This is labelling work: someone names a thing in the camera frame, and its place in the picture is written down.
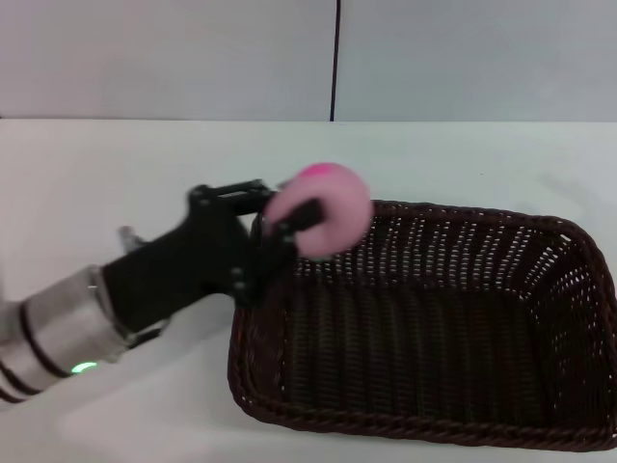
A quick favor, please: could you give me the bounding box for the dark brown woven basket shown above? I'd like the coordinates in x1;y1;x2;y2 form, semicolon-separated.
226;199;617;443

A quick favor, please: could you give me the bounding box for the pink soft ball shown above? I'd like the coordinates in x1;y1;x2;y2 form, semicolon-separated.
263;162;375;262

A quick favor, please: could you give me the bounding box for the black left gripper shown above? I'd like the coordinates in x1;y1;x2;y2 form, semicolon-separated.
102;178;325;335

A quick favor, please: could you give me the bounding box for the black vertical wall strip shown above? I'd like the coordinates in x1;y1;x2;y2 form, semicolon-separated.
329;0;342;123

